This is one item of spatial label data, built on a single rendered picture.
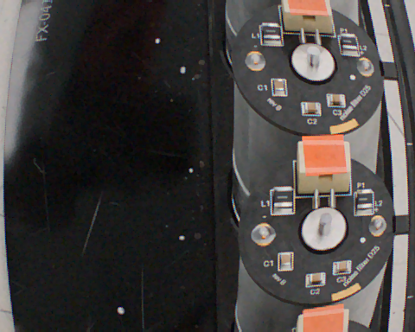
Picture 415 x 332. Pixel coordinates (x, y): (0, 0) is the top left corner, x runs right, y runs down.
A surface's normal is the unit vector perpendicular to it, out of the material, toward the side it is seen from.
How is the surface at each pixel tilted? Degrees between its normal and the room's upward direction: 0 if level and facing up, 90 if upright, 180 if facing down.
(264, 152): 90
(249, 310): 90
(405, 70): 0
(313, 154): 0
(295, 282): 0
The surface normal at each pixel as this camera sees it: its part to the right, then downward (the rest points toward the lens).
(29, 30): 0.00, -0.47
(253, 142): -0.78, 0.55
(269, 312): -0.59, 0.71
